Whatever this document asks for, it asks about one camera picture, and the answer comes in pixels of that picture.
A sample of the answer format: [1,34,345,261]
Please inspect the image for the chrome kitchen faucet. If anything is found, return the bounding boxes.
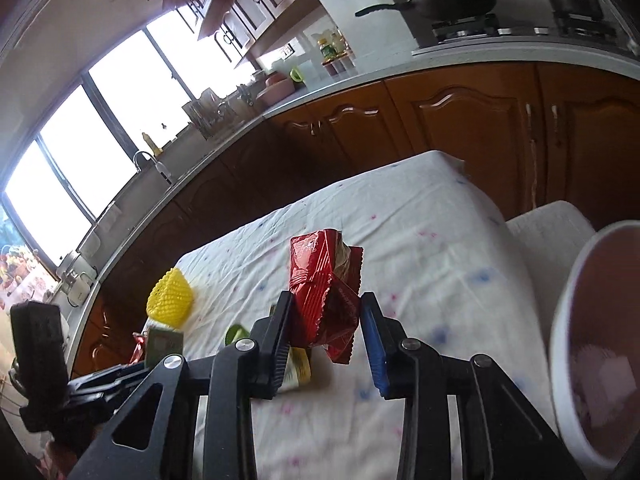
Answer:
[133,150,173,186]

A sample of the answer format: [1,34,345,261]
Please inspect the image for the grey kitchen countertop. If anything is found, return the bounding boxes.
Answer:
[65,35,640,361]

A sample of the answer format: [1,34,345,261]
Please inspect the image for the red snack packet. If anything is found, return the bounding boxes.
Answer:
[289,229,363,365]

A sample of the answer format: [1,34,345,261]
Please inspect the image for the wooden base cabinets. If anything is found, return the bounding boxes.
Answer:
[70,60,640,376]

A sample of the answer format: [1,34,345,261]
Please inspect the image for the yellow green packet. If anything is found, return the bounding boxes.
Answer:
[277,345,313,392]

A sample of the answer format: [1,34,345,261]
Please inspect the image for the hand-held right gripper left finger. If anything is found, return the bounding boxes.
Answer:
[67,290,296,480]

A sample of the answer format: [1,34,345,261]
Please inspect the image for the spice jar set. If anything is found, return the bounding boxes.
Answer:
[322,55,356,77]

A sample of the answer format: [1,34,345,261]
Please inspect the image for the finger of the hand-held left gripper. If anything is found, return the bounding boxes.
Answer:
[67,389,137,416]
[67,363,166,392]

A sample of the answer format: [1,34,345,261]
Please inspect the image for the kitchen window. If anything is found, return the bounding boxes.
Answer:
[0,7,261,268]

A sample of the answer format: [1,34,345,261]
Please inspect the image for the metal dish rack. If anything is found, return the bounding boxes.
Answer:
[181,87,236,141]

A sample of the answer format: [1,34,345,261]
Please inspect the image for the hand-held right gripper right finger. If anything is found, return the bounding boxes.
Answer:
[360,291,586,480]

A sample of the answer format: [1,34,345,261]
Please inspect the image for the white floral tablecloth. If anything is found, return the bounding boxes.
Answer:
[172,150,561,480]

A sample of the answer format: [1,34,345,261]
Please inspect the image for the gas stove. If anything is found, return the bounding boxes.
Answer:
[431,12,621,43]

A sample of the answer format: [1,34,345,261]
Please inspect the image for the green carton box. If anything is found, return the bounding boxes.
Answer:
[144,326,184,368]

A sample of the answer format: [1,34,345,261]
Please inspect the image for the yellow foam fruit net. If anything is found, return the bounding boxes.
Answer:
[146,267,195,331]

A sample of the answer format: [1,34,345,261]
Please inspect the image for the pink plastic basin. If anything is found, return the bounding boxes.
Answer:
[255,72,296,108]

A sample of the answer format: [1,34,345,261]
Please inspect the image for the white hanging dishcloth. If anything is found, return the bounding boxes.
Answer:
[80,227,103,261]
[97,202,123,226]

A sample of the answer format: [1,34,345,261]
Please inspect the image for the pink bin with white rim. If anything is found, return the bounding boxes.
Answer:
[550,220,640,471]

